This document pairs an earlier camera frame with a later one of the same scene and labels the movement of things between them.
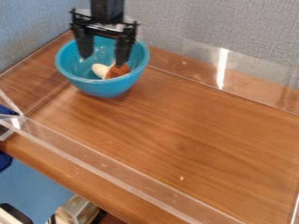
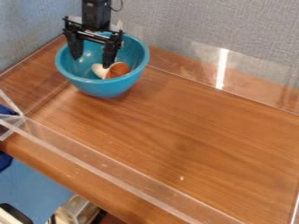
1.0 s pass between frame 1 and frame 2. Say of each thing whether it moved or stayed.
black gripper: moved
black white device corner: stayed
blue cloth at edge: stayed
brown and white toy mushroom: stayed
